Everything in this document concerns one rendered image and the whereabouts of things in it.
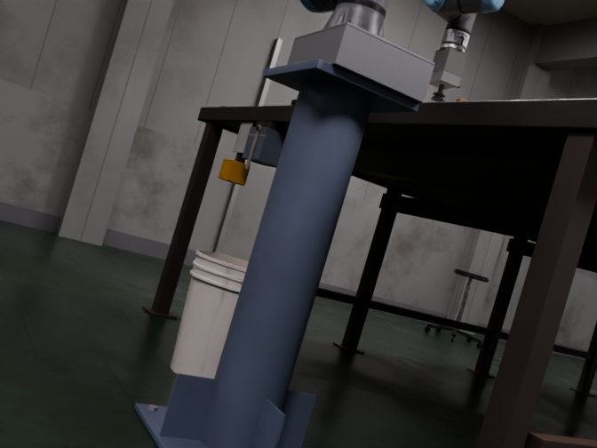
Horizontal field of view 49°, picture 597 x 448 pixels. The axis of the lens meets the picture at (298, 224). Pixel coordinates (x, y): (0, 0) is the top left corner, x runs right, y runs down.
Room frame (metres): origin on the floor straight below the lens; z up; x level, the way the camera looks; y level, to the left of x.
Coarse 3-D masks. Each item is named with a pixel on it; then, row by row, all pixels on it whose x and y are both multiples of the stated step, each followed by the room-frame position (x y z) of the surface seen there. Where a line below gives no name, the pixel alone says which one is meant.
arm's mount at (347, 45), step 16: (320, 32) 1.43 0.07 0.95; (336, 32) 1.36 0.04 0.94; (352, 32) 1.34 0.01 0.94; (368, 32) 1.36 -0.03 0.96; (304, 48) 1.48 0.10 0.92; (320, 48) 1.41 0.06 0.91; (336, 48) 1.34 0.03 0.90; (352, 48) 1.34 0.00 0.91; (368, 48) 1.36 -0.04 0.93; (384, 48) 1.38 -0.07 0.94; (400, 48) 1.40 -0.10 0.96; (288, 64) 1.53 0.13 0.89; (336, 64) 1.34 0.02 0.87; (352, 64) 1.35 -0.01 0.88; (368, 64) 1.37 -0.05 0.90; (384, 64) 1.38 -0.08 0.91; (400, 64) 1.40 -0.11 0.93; (416, 64) 1.42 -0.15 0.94; (432, 64) 1.44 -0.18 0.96; (368, 80) 1.39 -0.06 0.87; (384, 80) 1.39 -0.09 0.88; (400, 80) 1.41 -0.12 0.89; (416, 80) 1.43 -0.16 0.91; (416, 96) 1.43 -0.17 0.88
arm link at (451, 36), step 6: (450, 30) 1.95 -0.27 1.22; (456, 30) 1.94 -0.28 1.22; (444, 36) 1.96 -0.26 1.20; (450, 36) 1.94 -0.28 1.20; (456, 36) 1.94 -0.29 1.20; (462, 36) 1.94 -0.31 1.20; (468, 36) 1.96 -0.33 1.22; (444, 42) 1.96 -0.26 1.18; (450, 42) 1.94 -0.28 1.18; (456, 42) 1.94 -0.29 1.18
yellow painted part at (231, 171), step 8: (224, 160) 2.51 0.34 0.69; (232, 160) 2.45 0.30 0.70; (240, 160) 2.50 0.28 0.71; (224, 168) 2.49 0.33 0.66; (232, 168) 2.45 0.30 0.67; (240, 168) 2.47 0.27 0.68; (224, 176) 2.48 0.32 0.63; (232, 176) 2.46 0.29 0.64; (240, 176) 2.47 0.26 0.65; (240, 184) 2.48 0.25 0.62
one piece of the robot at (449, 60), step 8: (440, 48) 1.97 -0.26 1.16; (448, 48) 1.94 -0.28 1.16; (456, 48) 1.94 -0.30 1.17; (440, 56) 1.97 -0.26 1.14; (448, 56) 1.93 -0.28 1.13; (456, 56) 1.93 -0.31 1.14; (464, 56) 1.94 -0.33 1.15; (440, 64) 1.96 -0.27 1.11; (448, 64) 1.93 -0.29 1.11; (456, 64) 1.94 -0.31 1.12; (464, 64) 1.95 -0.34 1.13; (440, 72) 1.94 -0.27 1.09; (448, 72) 1.93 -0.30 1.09; (456, 72) 1.94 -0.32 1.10; (432, 80) 1.97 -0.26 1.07; (440, 80) 1.93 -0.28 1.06; (448, 80) 1.93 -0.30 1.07; (456, 80) 1.94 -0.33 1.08; (440, 88) 1.97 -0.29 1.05; (448, 88) 1.99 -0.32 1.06
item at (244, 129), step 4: (244, 124) 2.50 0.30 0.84; (248, 124) 2.47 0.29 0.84; (252, 124) 2.45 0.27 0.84; (240, 128) 2.53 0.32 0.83; (244, 128) 2.49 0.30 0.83; (248, 128) 2.46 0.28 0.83; (240, 132) 2.52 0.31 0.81; (244, 132) 2.48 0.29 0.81; (248, 132) 2.46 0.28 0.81; (240, 136) 2.51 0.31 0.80; (244, 136) 2.47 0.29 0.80; (236, 140) 2.52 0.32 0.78; (240, 140) 2.50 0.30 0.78; (244, 140) 2.46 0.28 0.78; (236, 144) 2.52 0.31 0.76; (240, 144) 2.49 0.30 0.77; (244, 144) 2.46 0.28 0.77; (236, 148) 2.51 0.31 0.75; (240, 148) 2.48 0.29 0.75; (240, 152) 2.47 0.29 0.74
